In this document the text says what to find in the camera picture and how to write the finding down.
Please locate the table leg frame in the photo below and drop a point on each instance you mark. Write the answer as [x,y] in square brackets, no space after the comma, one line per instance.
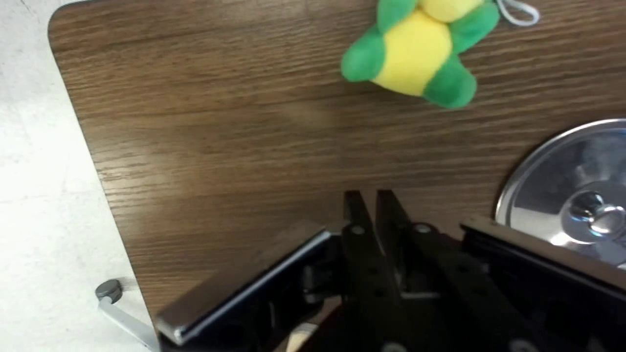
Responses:
[124,313]

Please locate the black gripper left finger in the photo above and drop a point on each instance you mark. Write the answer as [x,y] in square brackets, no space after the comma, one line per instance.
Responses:
[365,260]

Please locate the steel pot lid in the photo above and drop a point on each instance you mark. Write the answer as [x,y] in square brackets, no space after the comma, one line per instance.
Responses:
[554,188]

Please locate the green and yellow plush toy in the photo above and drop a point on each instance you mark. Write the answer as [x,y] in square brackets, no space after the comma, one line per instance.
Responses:
[414,51]

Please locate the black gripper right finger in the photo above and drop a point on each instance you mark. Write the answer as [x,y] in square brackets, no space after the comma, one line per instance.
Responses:
[423,274]

